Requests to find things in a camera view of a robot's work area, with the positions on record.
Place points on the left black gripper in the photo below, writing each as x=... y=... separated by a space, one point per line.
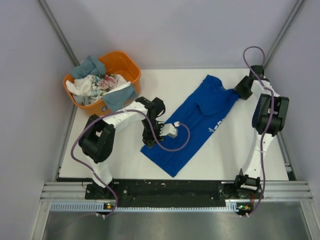
x=148 y=138

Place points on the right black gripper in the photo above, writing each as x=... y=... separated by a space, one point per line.
x=238 y=87

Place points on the blue t shirt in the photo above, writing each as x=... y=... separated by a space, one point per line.
x=202 y=112

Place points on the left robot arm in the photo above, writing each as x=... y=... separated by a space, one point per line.
x=98 y=141

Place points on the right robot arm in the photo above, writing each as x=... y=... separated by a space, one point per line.
x=267 y=121

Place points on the orange plastic laundry basket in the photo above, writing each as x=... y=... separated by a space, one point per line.
x=125 y=65

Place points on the white t shirt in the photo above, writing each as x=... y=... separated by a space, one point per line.
x=80 y=87

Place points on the grey-blue t shirt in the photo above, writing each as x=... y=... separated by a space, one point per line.
x=120 y=98

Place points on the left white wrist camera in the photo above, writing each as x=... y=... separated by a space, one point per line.
x=170 y=129

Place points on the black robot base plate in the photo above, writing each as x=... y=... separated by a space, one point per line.
x=167 y=193

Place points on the right aluminium frame post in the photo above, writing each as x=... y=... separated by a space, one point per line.
x=294 y=13

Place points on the aluminium frame post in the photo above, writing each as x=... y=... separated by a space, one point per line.
x=58 y=31
x=294 y=13

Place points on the grey slotted cable duct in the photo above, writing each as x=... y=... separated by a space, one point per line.
x=106 y=207

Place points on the left aluminium frame post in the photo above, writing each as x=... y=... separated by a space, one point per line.
x=58 y=31

